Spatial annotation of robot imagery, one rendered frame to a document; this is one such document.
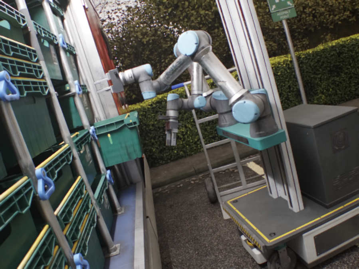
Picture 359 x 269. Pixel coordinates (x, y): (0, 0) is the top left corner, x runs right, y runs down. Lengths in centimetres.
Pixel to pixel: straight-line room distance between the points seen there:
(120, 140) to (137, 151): 12
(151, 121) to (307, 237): 307
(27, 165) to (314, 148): 145
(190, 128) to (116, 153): 270
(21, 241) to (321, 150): 151
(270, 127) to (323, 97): 372
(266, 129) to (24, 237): 117
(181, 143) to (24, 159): 367
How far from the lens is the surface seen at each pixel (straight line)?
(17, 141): 83
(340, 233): 194
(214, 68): 140
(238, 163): 284
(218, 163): 397
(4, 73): 84
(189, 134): 449
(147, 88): 164
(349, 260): 204
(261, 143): 149
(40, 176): 83
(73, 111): 177
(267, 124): 151
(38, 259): 75
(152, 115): 432
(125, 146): 176
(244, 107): 135
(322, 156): 178
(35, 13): 188
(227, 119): 196
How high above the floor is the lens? 130
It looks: 10 degrees down
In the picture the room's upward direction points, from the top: 18 degrees counter-clockwise
